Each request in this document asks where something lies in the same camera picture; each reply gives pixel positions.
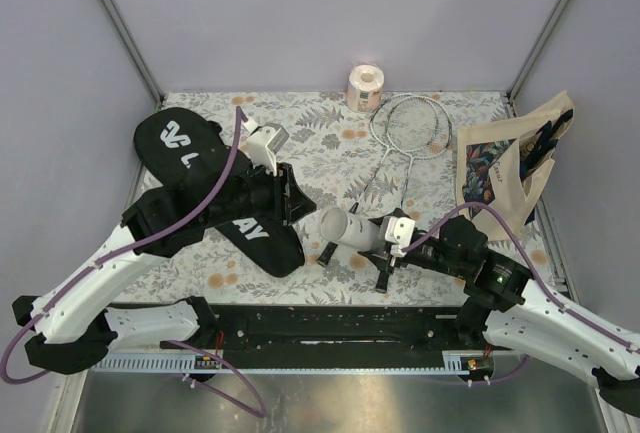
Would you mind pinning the pink toilet paper roll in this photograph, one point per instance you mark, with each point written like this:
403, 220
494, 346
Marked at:
364, 88

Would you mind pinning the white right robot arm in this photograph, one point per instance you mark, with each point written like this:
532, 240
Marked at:
509, 306

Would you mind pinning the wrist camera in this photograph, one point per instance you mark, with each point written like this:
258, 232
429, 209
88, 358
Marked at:
263, 143
399, 236

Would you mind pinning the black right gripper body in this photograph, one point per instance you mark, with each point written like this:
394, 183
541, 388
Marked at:
402, 261

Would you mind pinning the right badminton racket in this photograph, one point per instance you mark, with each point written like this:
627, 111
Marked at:
416, 128

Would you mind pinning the beige tote bag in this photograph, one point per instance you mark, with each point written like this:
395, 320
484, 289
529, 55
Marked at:
506, 164

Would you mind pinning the floral table mat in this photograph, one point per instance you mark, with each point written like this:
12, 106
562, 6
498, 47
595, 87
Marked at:
333, 155

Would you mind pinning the white shuttlecock tube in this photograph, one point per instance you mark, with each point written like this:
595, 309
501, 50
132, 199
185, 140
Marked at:
348, 229

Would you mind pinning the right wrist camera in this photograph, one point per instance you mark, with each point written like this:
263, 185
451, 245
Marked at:
399, 236

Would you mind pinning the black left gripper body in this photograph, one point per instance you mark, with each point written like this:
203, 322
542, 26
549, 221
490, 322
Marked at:
280, 201

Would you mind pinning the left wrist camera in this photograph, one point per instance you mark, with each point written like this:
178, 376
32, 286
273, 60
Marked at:
263, 143

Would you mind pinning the badminton racket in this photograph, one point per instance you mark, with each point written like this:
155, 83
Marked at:
416, 128
330, 248

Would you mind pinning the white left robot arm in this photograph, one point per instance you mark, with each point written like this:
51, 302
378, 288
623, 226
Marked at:
76, 325

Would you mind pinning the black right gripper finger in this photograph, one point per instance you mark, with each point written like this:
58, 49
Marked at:
396, 214
381, 259

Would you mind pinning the black racket bag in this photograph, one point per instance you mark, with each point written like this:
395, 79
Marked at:
186, 154

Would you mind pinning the left badminton racket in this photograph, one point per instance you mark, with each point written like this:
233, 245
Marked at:
330, 248

